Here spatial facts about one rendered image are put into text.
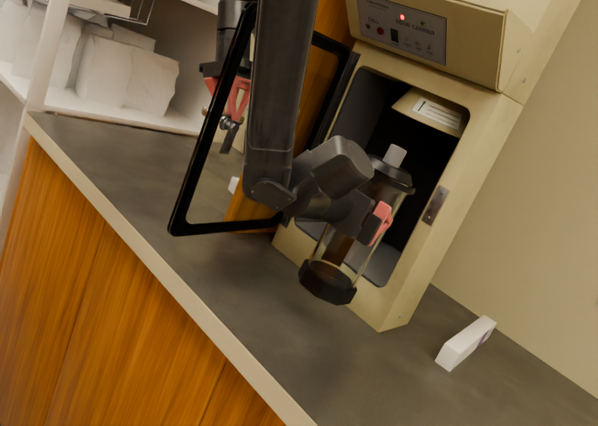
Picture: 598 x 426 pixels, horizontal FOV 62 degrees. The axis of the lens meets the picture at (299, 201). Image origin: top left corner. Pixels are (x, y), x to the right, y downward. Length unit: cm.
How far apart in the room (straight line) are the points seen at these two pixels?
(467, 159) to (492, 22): 22
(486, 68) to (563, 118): 48
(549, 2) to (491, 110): 18
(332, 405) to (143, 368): 43
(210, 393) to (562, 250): 82
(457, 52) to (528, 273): 62
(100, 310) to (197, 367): 34
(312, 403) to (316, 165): 32
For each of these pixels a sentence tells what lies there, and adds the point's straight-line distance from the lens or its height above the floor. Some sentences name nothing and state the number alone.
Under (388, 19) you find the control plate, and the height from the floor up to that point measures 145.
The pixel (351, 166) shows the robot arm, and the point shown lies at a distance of 61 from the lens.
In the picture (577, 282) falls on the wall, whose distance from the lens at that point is 127.
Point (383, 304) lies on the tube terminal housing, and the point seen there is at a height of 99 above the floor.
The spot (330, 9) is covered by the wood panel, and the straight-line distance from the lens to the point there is 104.
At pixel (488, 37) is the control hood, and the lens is 81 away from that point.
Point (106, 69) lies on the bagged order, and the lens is 185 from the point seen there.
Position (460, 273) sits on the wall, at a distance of 135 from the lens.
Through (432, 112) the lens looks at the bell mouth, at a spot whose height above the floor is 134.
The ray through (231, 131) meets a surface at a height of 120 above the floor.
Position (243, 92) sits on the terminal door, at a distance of 83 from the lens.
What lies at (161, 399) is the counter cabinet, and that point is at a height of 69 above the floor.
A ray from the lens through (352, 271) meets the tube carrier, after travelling 81.
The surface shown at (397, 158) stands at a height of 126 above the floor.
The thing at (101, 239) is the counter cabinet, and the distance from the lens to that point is 115.
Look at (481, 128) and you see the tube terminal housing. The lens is 87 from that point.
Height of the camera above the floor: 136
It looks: 16 degrees down
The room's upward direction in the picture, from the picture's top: 23 degrees clockwise
